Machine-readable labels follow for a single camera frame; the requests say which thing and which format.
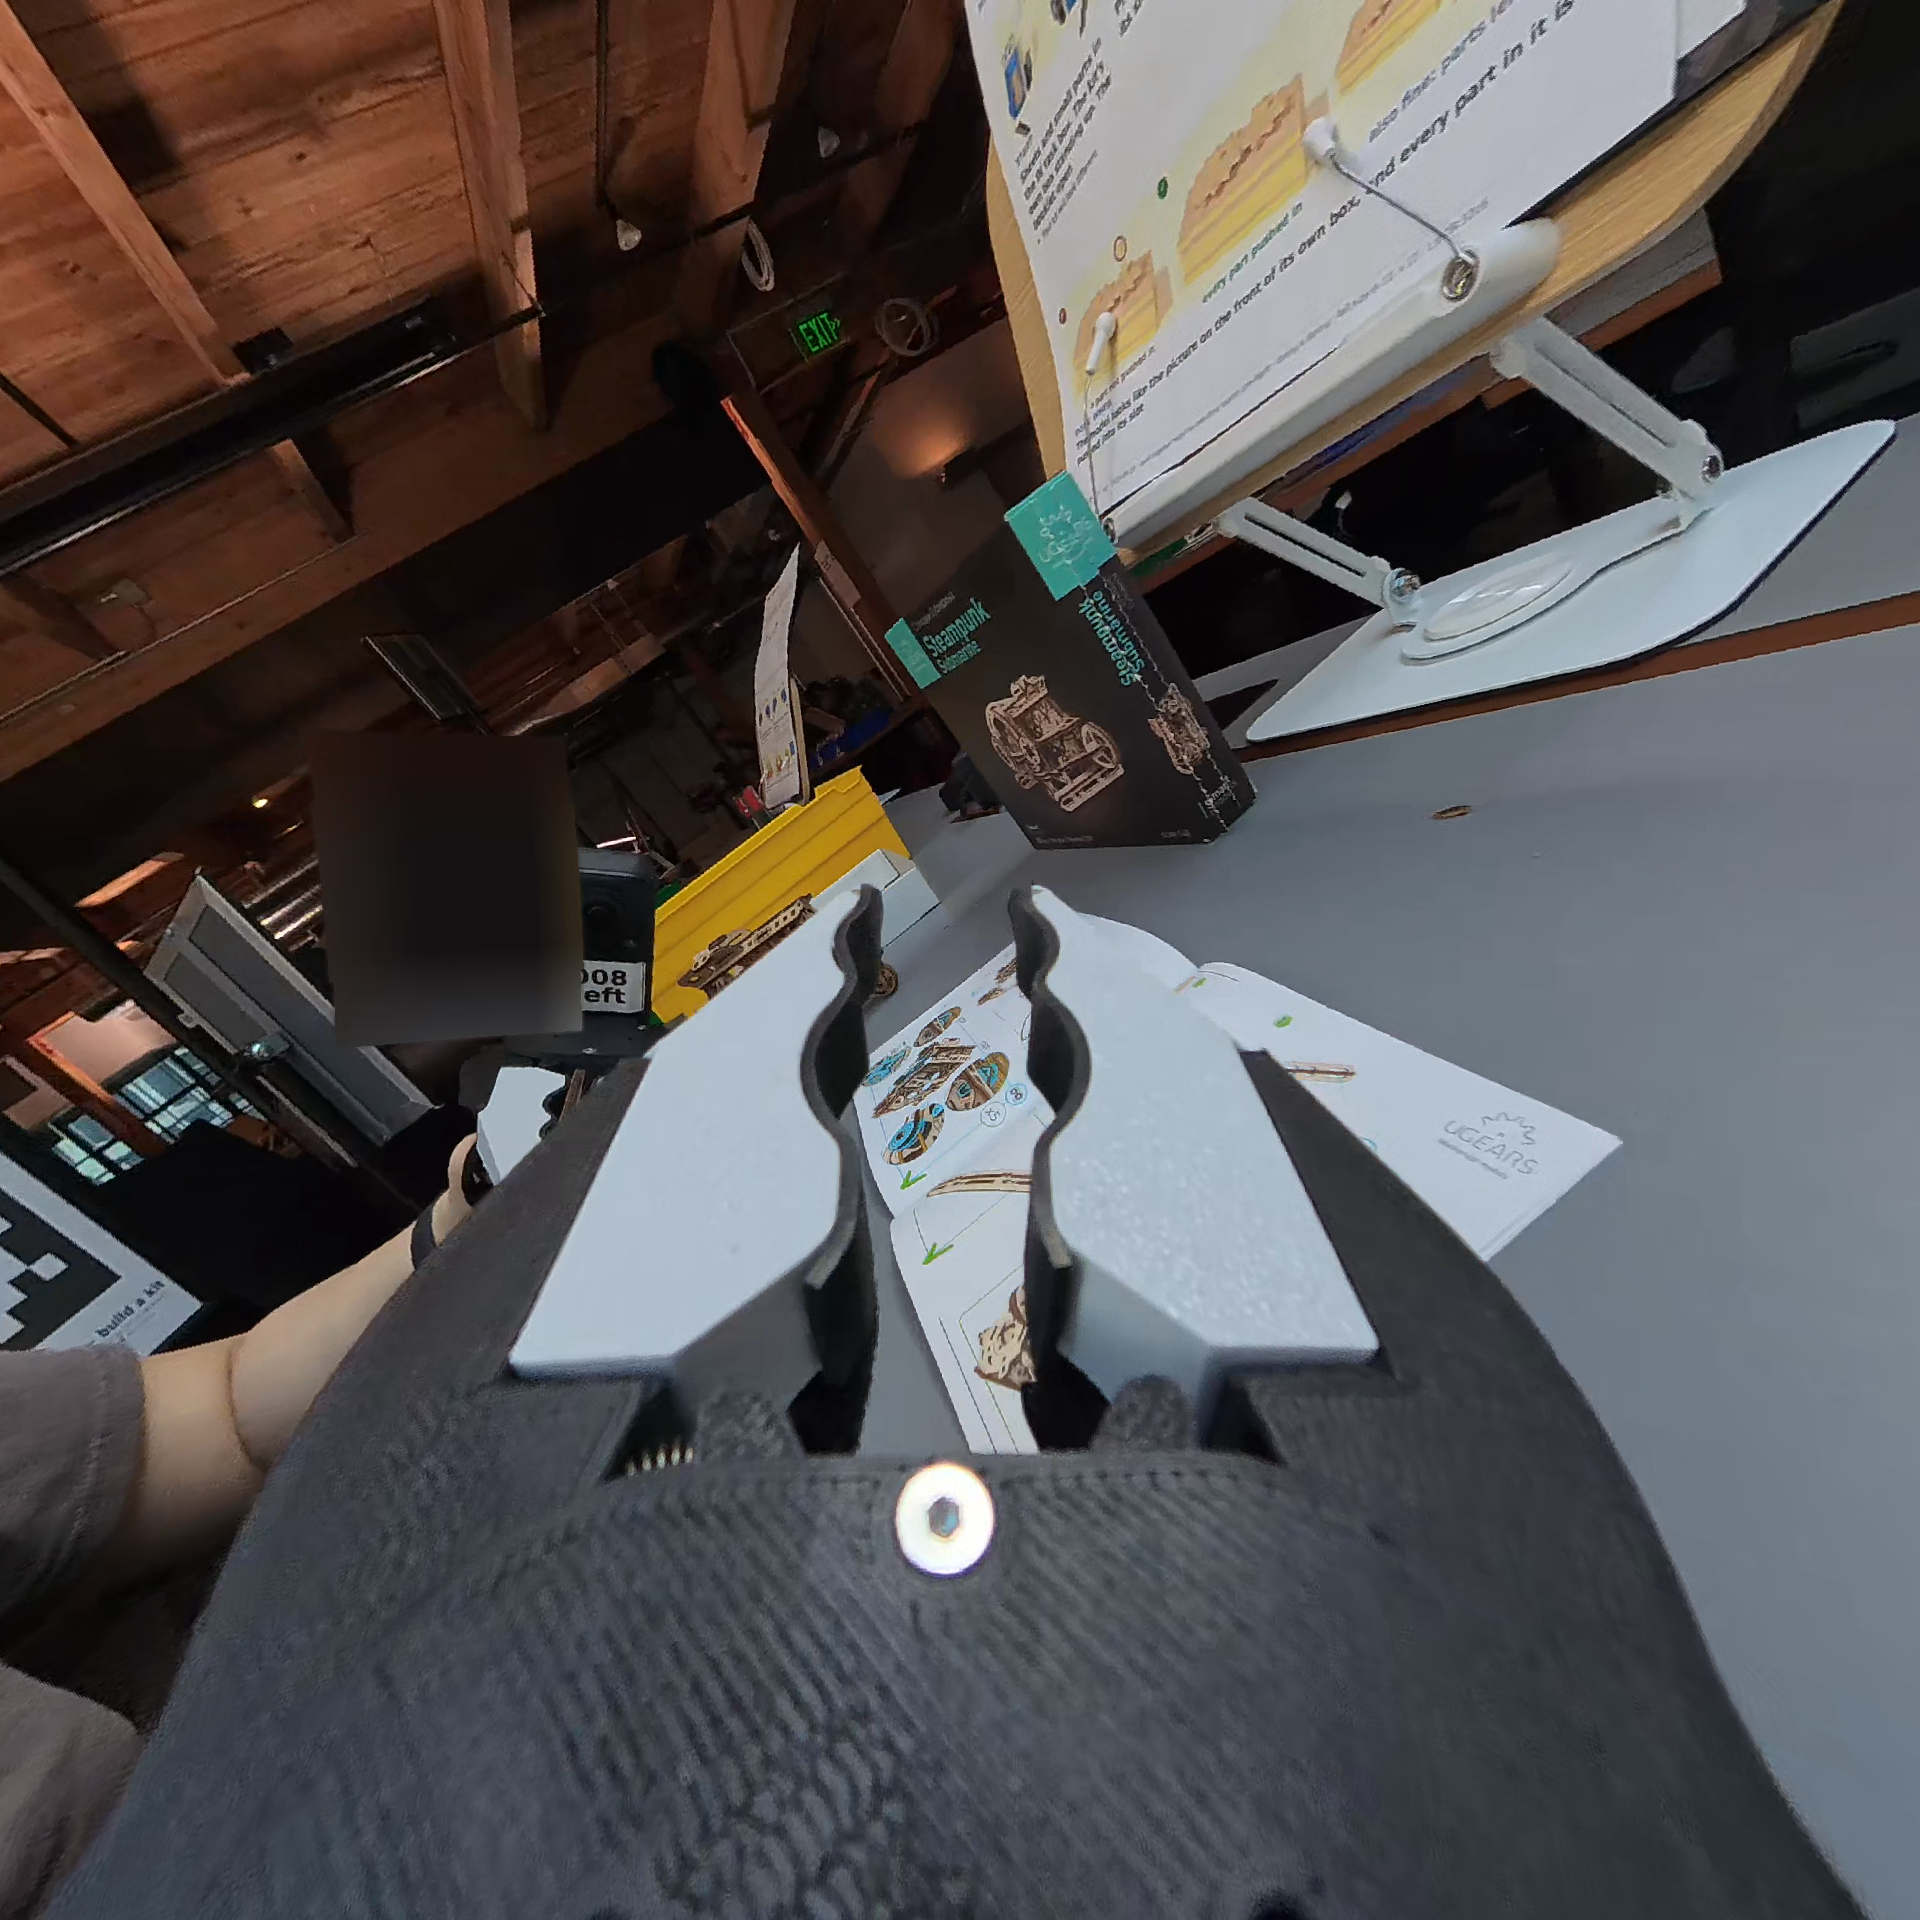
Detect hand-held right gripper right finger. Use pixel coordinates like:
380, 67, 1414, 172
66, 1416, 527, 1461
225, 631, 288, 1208
1009, 884, 1378, 1411

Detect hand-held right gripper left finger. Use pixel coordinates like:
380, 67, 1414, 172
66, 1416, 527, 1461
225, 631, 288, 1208
511, 884, 889, 1411

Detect person's left forearm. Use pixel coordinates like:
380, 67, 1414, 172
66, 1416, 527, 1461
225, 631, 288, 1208
141, 1220, 440, 1522

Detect wooden model vehicle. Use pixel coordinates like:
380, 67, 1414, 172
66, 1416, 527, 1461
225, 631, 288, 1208
680, 894, 903, 1010

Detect black model kit box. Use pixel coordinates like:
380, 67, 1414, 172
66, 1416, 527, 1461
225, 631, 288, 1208
884, 474, 1260, 854

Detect white instruction booklet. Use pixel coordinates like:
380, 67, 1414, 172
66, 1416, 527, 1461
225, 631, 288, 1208
861, 910, 1628, 1461

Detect yellow plastic bin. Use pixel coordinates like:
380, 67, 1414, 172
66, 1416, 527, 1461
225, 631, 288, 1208
652, 769, 912, 1027

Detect small document stand with sheet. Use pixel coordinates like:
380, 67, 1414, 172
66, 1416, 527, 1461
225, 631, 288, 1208
751, 544, 818, 818

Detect white cardboard box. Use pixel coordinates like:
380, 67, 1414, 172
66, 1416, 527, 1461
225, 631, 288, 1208
854, 850, 941, 951

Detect grey metal panel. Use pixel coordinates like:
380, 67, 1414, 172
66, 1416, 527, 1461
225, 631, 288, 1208
147, 877, 436, 1147

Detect black white marker sign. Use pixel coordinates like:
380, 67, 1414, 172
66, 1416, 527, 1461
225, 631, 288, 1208
0, 1052, 205, 1355

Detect white book stand wooden board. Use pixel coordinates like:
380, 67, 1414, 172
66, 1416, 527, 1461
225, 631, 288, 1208
988, 0, 1902, 748

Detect printed instruction sheet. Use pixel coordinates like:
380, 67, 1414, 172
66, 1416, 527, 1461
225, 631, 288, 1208
966, 0, 1759, 462

